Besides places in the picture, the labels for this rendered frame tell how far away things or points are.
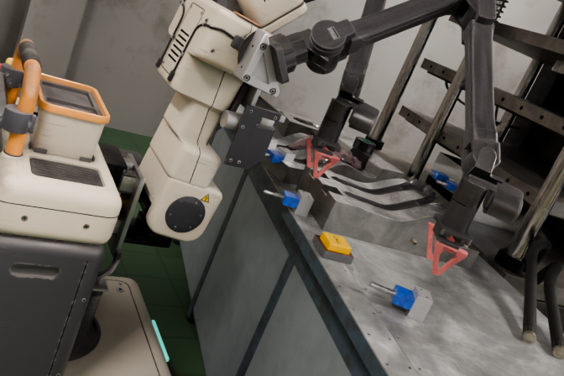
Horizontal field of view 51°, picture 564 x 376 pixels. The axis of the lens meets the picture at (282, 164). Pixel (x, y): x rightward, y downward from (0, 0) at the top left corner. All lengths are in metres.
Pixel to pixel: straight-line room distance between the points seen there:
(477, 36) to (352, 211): 0.53
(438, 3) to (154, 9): 2.94
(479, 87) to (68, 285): 0.98
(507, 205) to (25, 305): 1.01
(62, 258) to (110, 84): 3.00
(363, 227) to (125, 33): 2.88
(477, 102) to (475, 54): 0.13
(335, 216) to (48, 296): 0.71
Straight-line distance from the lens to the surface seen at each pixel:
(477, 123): 1.30
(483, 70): 1.38
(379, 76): 5.07
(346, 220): 1.56
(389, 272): 1.49
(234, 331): 1.93
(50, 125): 1.34
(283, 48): 1.27
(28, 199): 1.23
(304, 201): 1.56
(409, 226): 1.64
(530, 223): 2.05
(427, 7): 1.43
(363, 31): 1.34
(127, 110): 4.31
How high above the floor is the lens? 1.32
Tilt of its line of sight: 15 degrees down
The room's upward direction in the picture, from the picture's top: 23 degrees clockwise
